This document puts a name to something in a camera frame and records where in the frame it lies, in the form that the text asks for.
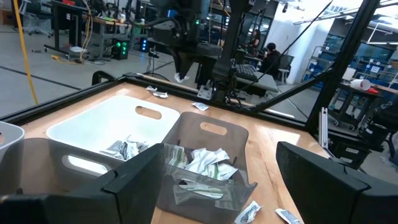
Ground green striped bandage wrapper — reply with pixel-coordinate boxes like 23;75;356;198
178;181;225;200
164;143;189;169

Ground white paper cup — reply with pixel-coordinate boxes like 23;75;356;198
349;78;372;92

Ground black aluminium frame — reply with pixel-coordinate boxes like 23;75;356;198
0;0;398;150

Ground grey side table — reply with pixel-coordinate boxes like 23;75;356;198
198;43;280;94

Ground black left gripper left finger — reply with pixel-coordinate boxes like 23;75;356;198
0;142;166;224

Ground computer tower green lights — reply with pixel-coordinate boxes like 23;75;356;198
111;37;131;61

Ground grey chair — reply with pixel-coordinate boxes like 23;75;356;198
275;54;295;85

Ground light grey plastic bin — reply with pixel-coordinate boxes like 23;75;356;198
0;121;25;195

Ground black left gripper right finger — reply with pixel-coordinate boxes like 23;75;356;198
275;141;398;224

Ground background workbench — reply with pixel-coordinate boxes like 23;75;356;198
43;0;134;60

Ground silver mounting bracket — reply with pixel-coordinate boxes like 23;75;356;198
197;84;215;101

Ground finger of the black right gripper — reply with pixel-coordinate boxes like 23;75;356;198
180;50;192;76
172;50;183;76

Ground person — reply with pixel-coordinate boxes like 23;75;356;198
248;29;262;57
259;42;284;78

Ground yellow hanging cable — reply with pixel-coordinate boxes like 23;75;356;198
12;0;40;106

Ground shelving with blue bins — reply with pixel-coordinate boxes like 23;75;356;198
303;29;398;91

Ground black keyboard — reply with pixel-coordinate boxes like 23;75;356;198
234;63;259;83

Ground white plastic bin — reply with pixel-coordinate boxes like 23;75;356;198
45;95;181;162

